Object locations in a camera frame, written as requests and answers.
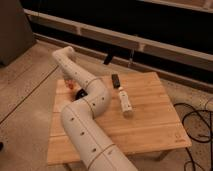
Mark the wooden table board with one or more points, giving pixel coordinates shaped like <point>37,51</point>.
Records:
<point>155,125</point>

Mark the small black box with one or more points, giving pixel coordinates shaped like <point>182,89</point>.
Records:
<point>115,81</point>

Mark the red pepper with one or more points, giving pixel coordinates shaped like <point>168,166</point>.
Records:
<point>69,84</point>

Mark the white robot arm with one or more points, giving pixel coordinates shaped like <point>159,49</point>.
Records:
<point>97,151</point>

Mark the black round bowl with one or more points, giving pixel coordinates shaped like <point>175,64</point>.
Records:
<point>80,94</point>

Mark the grey cabinet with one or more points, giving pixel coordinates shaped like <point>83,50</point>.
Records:
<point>16,35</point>

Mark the white plastic bottle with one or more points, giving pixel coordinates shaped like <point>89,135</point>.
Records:
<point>125,103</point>

